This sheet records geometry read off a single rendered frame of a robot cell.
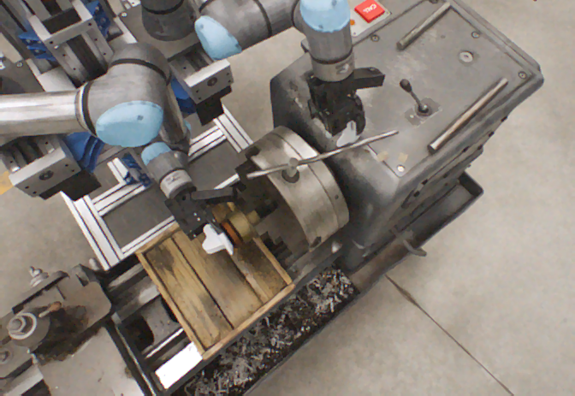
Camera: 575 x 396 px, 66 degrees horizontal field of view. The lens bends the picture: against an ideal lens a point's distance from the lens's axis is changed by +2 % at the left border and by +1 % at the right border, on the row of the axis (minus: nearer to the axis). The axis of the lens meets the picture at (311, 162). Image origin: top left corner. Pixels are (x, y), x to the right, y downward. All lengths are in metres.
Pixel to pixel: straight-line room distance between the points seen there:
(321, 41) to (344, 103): 0.15
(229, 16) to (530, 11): 2.78
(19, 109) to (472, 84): 1.01
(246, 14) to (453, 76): 0.61
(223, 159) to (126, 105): 1.31
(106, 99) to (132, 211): 1.29
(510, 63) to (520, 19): 2.04
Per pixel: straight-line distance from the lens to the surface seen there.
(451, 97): 1.15
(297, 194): 1.00
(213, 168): 2.17
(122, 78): 0.95
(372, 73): 0.89
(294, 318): 1.57
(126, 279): 1.40
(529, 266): 2.48
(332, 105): 0.83
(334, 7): 0.71
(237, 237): 1.10
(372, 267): 1.67
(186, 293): 1.32
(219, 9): 0.77
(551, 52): 3.21
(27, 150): 1.39
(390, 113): 1.08
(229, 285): 1.30
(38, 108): 1.03
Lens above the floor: 2.15
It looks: 65 degrees down
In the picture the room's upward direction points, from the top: 4 degrees clockwise
